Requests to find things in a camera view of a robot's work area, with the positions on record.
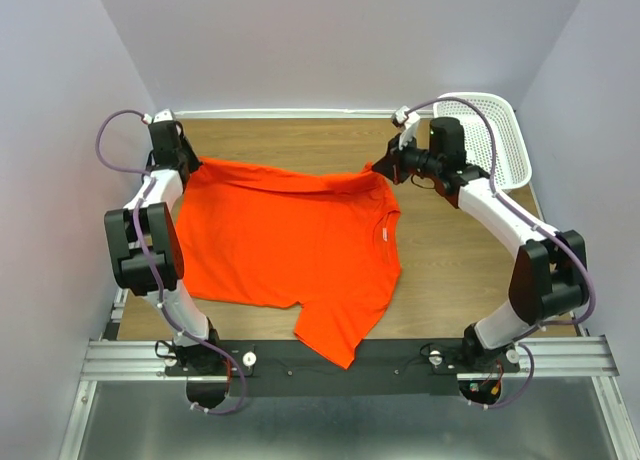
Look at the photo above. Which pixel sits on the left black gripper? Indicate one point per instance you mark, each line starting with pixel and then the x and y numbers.
pixel 194 162

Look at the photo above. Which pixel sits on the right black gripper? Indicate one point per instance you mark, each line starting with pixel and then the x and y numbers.
pixel 391 164

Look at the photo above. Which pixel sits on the orange t shirt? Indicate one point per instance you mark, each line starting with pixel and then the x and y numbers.
pixel 268 237

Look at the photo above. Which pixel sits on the white perforated plastic basket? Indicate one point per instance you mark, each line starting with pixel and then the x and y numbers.
pixel 512 164

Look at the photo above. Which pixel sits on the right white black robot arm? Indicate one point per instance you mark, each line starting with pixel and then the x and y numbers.
pixel 549 272

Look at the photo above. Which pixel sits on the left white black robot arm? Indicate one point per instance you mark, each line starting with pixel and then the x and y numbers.
pixel 144 249

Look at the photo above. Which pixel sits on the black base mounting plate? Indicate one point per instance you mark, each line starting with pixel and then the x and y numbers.
pixel 287 368

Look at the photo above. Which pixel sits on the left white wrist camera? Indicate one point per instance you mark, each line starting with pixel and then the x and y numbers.
pixel 165 115

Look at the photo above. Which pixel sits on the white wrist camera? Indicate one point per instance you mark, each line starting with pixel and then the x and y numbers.
pixel 407 122
pixel 165 115

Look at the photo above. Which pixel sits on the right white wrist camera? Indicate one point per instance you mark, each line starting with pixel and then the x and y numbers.
pixel 407 122

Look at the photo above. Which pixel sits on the aluminium frame rail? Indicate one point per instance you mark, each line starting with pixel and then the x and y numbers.
pixel 553 358

